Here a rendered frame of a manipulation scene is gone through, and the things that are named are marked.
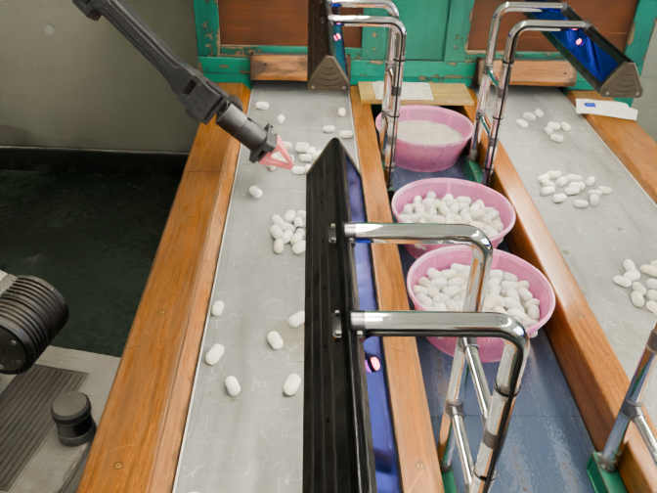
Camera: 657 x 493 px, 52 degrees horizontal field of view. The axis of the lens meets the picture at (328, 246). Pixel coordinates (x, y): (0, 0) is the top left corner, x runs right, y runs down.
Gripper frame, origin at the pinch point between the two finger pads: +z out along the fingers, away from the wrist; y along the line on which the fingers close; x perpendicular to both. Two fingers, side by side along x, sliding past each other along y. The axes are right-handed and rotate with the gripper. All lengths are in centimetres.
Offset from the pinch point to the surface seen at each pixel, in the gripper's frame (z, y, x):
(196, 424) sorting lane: -6, -72, 12
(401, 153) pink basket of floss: 25.9, 20.1, -14.2
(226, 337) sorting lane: -4, -54, 10
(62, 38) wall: -64, 143, 76
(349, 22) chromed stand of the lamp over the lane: -11.6, 2.7, -32.5
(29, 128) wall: -54, 144, 122
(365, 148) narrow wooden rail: 15.7, 14.7, -10.4
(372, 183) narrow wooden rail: 16.0, -3.6, -10.6
